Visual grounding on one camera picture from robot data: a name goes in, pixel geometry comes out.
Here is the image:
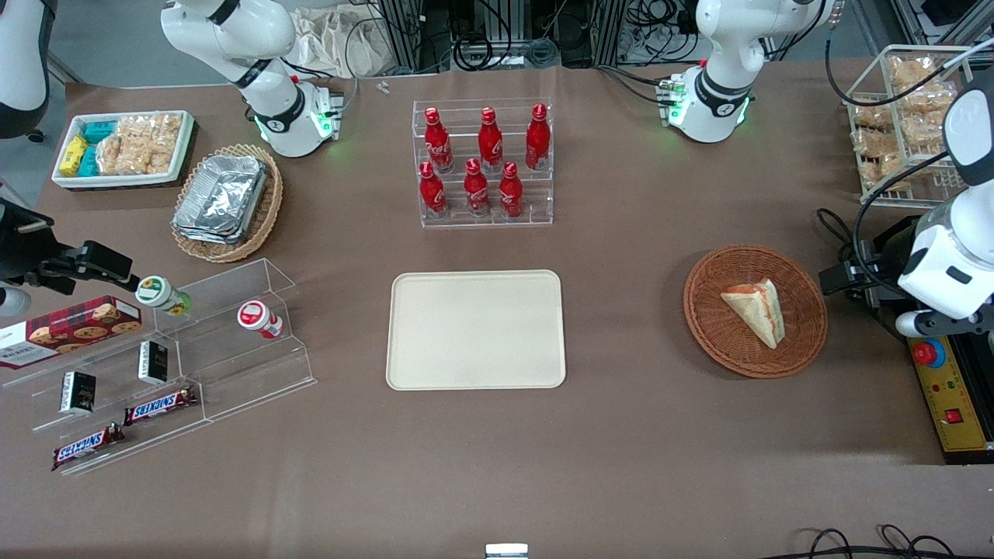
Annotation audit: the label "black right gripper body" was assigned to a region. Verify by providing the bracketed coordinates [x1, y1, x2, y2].
[0, 200, 85, 294]

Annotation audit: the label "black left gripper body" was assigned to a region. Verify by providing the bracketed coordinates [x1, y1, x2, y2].
[853, 258, 908, 313]

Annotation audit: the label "triangular sandwich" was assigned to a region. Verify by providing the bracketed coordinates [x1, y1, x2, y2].
[720, 278, 786, 350]

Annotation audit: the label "white rectangular snack tray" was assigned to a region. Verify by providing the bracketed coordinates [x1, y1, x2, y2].
[51, 110, 196, 189]

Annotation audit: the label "round brown wicker basket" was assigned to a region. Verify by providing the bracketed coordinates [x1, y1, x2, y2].
[683, 245, 829, 380]

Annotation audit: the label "oval light wicker basket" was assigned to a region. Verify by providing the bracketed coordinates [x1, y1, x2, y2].
[171, 144, 283, 263]

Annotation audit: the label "beige plastic tray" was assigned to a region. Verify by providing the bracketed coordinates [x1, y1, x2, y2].
[387, 269, 567, 391]

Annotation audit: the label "green capped small bottle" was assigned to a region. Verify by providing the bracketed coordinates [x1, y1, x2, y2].
[135, 276, 193, 318]

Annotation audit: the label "red cookie box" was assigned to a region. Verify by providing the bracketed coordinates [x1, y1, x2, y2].
[0, 295, 144, 371]

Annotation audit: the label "small black box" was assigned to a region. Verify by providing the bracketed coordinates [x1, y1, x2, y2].
[60, 371, 98, 415]
[138, 340, 170, 387]

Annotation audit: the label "clear rice cracker pack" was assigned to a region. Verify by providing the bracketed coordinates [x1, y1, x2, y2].
[96, 134, 127, 176]
[149, 113, 184, 174]
[116, 115, 158, 175]

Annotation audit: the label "yellow snack packet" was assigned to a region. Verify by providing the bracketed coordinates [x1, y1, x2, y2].
[60, 136, 89, 177]

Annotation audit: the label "clear cracker snack bag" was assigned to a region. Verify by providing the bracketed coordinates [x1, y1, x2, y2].
[897, 82, 958, 114]
[862, 151, 914, 192]
[852, 128, 902, 159]
[888, 56, 939, 87]
[901, 109, 951, 148]
[850, 99, 895, 130]

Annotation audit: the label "clear acrylic tiered shelf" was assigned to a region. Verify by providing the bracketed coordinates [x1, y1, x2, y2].
[0, 307, 212, 477]
[144, 258, 318, 425]

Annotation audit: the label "Snickers chocolate bar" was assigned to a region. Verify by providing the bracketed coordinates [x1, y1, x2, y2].
[51, 423, 127, 473]
[123, 386, 200, 427]

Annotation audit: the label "yellow emergency stop control box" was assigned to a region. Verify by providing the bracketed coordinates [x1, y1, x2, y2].
[906, 332, 994, 466]

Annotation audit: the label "red capped small bottle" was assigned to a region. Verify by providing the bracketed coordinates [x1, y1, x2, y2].
[237, 300, 285, 341]

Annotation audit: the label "brown table cover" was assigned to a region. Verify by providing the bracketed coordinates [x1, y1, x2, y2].
[0, 58, 994, 559]

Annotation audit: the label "clear acrylic bottle rack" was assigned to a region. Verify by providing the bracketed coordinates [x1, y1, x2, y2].
[412, 98, 554, 228]

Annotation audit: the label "white crumpled plastic bag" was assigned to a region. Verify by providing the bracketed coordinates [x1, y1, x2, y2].
[289, 6, 391, 79]

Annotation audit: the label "red cola bottle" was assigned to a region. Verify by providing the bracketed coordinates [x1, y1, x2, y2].
[424, 107, 454, 174]
[419, 161, 449, 219]
[525, 103, 552, 172]
[498, 161, 525, 220]
[464, 158, 492, 217]
[478, 107, 504, 172]

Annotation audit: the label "black appliance power cable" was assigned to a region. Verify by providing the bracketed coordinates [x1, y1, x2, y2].
[815, 207, 864, 269]

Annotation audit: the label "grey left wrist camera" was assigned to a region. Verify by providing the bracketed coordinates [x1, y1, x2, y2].
[895, 309, 945, 339]

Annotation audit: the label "white wire basket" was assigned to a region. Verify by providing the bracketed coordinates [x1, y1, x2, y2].
[843, 44, 976, 209]

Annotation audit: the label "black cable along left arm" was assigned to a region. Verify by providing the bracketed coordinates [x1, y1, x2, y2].
[823, 14, 994, 276]

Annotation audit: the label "black floor cables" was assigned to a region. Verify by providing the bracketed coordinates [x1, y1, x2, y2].
[777, 525, 964, 559]

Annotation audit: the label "black left base cables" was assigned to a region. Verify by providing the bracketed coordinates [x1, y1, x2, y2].
[596, 64, 678, 107]

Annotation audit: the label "black base cables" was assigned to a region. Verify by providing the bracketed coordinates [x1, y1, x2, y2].
[281, 57, 360, 117]
[596, 64, 678, 107]

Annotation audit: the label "black right base cables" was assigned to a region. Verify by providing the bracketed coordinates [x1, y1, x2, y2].
[281, 57, 360, 117]

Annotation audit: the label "aluminium frame with cables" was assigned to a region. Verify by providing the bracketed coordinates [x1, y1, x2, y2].
[351, 0, 704, 76]

